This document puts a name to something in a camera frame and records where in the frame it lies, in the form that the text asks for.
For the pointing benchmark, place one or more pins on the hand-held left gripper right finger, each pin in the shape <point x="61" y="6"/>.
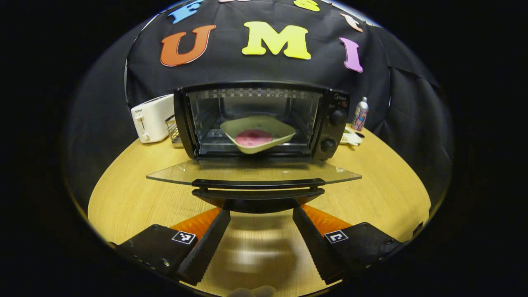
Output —
<point x="315" y="249"/>

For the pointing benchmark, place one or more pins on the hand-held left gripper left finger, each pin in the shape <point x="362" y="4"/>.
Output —
<point x="206" y="249"/>

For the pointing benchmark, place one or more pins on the pink round food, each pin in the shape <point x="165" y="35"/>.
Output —
<point x="253" y="137"/>

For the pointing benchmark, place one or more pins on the black electric oven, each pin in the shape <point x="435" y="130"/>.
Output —
<point x="332" y="128"/>

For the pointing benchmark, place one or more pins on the white square dish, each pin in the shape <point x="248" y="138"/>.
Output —
<point x="264" y="123"/>

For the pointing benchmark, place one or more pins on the silver spray bottle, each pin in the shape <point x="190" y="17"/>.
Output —
<point x="360" y="115"/>

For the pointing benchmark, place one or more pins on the white toaster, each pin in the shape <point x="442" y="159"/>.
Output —
<point x="152" y="117"/>

